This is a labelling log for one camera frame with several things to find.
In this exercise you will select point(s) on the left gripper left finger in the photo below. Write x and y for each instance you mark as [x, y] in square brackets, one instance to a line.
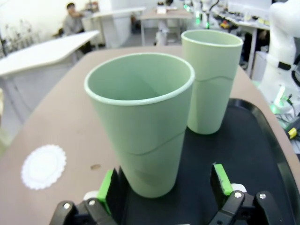
[112, 192]

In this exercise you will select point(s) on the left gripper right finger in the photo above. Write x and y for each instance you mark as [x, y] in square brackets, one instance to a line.
[220, 187]

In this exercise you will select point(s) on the mint green plastic cup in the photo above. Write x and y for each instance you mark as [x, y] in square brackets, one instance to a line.
[211, 100]
[145, 150]

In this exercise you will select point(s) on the white scalloped paper coaster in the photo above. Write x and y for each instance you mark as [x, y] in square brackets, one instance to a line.
[43, 166]

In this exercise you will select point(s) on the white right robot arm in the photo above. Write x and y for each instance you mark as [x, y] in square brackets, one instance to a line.
[280, 47]

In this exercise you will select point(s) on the black plastic serving tray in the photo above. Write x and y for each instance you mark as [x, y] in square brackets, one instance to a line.
[248, 152]

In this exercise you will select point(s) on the large white table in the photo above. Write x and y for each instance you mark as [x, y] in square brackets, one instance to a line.
[42, 54]

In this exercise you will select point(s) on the seated person in grey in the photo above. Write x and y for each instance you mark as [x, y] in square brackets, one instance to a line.
[72, 23]

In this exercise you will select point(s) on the brown-top background table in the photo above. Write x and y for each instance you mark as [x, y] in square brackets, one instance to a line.
[164, 15]

